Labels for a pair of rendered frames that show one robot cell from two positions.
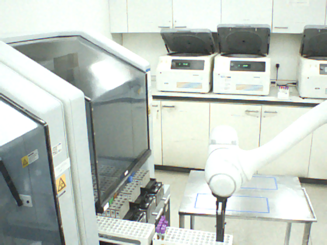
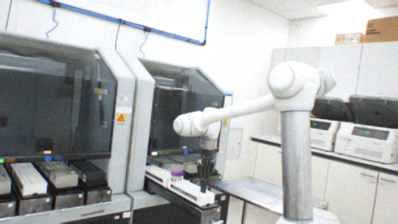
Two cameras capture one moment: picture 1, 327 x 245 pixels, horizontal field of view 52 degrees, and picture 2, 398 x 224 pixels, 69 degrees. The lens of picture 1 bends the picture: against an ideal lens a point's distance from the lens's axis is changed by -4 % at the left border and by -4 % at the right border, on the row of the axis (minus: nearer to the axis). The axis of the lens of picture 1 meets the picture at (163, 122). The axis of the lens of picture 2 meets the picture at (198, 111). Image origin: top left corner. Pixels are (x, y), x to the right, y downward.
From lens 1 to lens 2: 1.04 m
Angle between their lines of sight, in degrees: 35
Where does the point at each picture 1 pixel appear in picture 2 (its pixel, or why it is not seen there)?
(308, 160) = not seen: outside the picture
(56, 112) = (128, 81)
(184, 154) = not seen: hidden behind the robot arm
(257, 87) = (376, 153)
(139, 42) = not seen: hidden behind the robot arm
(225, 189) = (177, 127)
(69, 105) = (140, 82)
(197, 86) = (320, 144)
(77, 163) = (137, 114)
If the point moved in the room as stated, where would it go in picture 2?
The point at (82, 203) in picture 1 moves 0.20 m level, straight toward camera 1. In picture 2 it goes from (135, 139) to (116, 144)
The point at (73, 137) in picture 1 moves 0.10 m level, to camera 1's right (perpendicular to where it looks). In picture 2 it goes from (139, 99) to (151, 101)
